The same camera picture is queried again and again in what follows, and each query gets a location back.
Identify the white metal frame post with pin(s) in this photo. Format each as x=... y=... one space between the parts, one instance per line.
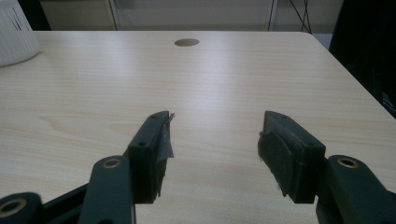
x=272 y=14
x=113 y=14

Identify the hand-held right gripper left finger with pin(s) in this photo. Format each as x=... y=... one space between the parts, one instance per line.
x=146 y=165

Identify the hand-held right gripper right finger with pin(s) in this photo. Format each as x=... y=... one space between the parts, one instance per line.
x=289 y=158

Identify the white slotted plastic basket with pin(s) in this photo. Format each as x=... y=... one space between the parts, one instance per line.
x=15 y=40

